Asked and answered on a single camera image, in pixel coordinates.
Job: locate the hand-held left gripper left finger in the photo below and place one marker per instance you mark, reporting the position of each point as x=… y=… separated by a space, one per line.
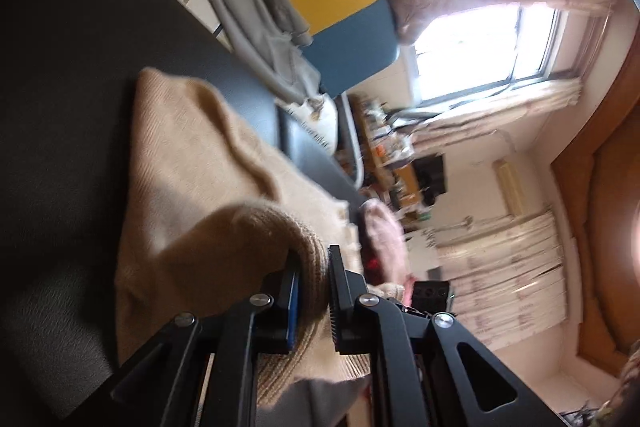
x=294 y=307

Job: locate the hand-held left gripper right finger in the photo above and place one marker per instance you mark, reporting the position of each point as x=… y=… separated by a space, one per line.
x=335 y=307

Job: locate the beige knit sweater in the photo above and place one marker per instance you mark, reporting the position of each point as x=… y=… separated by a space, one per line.
x=200 y=207

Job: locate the pink garment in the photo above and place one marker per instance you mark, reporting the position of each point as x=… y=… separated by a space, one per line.
x=385 y=232

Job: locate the black monitor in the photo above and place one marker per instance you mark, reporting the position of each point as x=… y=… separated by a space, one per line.
x=430 y=174

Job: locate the wooden desk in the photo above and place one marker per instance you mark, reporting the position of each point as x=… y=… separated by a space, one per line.
x=395 y=165

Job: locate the cluster of bottles and jars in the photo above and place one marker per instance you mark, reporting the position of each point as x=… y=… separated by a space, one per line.
x=385 y=132

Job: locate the white bear print cushion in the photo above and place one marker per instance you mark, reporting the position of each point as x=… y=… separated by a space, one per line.
x=325 y=122

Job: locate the pink patterned curtain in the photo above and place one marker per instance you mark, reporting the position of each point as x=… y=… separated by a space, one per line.
x=500 y=112

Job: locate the window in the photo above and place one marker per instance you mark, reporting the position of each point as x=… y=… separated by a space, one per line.
x=475 y=52

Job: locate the grey hoodie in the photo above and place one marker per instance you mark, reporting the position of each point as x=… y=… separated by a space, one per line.
x=240 y=7

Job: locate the wall air conditioner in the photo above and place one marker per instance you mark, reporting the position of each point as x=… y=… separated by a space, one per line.
x=510 y=187

